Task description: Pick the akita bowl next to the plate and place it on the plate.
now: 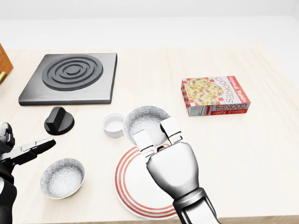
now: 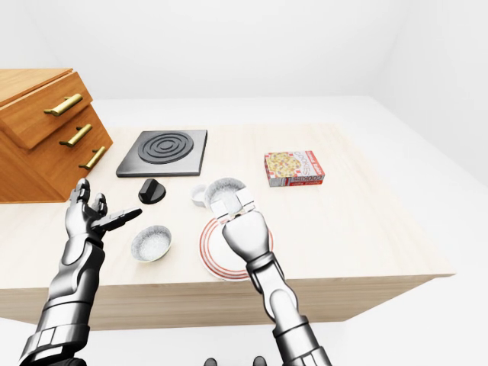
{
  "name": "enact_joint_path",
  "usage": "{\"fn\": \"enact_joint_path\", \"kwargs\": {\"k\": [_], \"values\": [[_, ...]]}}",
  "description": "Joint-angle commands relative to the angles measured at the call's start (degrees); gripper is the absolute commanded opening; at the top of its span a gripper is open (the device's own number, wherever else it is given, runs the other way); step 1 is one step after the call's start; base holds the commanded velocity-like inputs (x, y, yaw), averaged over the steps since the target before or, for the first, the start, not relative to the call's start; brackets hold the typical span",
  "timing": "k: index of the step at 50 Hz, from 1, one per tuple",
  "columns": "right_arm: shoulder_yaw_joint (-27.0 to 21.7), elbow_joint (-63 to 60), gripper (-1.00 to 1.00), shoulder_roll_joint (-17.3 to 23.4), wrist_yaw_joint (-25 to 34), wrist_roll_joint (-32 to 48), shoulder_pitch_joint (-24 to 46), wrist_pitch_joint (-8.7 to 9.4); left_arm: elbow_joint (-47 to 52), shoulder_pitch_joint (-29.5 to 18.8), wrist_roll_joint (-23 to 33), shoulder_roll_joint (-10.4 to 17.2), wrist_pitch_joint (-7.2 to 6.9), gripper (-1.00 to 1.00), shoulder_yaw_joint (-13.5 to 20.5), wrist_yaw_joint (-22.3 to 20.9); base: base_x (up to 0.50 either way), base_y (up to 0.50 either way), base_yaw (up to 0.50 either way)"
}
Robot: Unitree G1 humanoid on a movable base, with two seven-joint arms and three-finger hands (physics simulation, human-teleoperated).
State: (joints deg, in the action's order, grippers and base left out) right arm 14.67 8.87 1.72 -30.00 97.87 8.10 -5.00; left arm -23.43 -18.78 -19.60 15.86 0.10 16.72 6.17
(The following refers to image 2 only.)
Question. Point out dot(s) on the round black stove knob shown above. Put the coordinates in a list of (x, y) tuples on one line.
[(151, 191)]

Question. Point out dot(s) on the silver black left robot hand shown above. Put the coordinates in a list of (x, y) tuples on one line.
[(82, 219)]

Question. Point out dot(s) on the large wooden drawer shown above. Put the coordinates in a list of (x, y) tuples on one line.
[(26, 122)]

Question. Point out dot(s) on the white plate with red rings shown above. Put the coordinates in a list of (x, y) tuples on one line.
[(217, 253)]

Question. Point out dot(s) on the flat dark stove plate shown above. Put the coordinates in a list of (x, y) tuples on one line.
[(164, 154)]

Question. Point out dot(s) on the printed cookie box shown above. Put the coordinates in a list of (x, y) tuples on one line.
[(291, 165)]

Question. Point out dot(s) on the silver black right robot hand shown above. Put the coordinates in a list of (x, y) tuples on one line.
[(246, 236)]

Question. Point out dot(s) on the small white ramekin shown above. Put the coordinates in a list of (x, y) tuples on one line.
[(198, 196)]

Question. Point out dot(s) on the small dark rounded shape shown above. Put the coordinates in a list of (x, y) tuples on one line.
[(259, 361), (210, 362)]

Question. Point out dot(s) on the patterned black white bowl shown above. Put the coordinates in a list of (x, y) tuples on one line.
[(221, 188), (150, 244)]

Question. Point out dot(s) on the wooden cabinet with drawers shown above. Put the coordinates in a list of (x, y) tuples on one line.
[(26, 179)]

